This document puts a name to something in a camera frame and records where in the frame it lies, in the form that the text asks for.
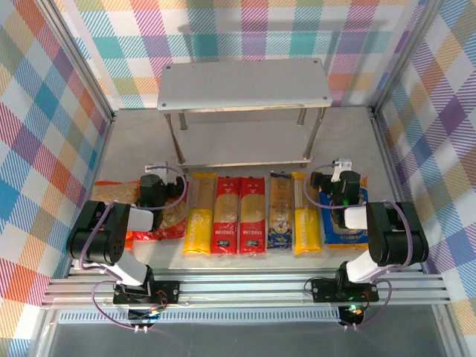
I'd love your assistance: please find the red macaroni bag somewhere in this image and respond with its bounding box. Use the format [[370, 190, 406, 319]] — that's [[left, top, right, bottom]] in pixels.
[[132, 180, 189, 242]]

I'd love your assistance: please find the orange pasta bag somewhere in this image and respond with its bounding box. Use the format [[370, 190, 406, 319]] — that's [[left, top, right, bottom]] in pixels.
[[91, 179, 142, 251]]

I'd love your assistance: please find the blue yellow pasta bag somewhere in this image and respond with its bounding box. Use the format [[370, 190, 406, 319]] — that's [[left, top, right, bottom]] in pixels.
[[318, 176, 371, 250]]

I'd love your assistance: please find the yellow spaghetti pack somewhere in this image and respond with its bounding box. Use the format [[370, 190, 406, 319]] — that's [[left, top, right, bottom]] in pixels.
[[291, 171, 322, 256], [182, 171, 218, 255]]

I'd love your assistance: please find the blue brown spaghetti pack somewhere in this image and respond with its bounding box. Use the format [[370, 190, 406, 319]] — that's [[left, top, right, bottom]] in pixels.
[[266, 170, 297, 250]]

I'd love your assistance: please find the red spaghetti pack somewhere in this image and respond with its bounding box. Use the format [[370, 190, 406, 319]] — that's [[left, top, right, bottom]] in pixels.
[[237, 176, 268, 256], [210, 176, 242, 256]]

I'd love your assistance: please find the two-tier metal shelf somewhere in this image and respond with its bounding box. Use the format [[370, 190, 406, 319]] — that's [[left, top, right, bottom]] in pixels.
[[156, 57, 334, 169]]

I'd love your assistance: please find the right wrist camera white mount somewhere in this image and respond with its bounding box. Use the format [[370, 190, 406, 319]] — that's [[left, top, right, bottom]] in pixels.
[[332, 158, 353, 183]]

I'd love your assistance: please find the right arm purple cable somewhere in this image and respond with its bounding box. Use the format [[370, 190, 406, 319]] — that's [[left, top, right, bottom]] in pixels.
[[304, 163, 412, 330]]

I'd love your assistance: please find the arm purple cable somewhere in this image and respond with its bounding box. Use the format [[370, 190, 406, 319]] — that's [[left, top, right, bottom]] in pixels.
[[80, 165, 187, 330], [304, 163, 412, 330]]

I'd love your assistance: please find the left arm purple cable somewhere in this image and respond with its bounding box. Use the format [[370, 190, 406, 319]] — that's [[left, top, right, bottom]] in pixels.
[[80, 165, 187, 330]]

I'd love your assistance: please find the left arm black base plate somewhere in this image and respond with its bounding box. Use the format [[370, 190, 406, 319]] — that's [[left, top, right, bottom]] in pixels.
[[112, 280, 182, 306]]

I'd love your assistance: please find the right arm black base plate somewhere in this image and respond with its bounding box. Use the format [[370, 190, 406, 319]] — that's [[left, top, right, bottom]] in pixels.
[[310, 277, 380, 304]]

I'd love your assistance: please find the aluminium mounting rail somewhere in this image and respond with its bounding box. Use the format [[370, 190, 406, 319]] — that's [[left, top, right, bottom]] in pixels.
[[40, 273, 453, 309]]

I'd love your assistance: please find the grey slotted cable duct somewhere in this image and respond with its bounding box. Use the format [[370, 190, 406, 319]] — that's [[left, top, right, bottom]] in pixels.
[[57, 310, 345, 325]]

